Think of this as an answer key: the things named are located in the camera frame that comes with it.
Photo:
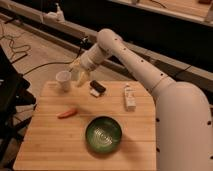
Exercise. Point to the black chair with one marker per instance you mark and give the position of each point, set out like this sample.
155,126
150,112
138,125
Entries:
13,93

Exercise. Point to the white object on ledge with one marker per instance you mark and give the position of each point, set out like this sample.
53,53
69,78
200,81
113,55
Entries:
57,16

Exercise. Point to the black and white snack bar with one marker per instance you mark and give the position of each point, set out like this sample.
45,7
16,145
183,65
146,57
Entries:
96,88

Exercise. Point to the white plastic cup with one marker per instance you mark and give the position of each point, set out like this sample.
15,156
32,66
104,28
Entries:
64,78

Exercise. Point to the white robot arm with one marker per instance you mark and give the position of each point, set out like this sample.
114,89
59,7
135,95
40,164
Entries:
184,131

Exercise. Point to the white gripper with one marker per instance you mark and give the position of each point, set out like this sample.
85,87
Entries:
89,60

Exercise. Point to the white tube box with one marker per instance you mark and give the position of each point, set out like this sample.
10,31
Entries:
129,98

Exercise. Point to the green bowl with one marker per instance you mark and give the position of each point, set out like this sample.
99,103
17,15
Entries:
103,135

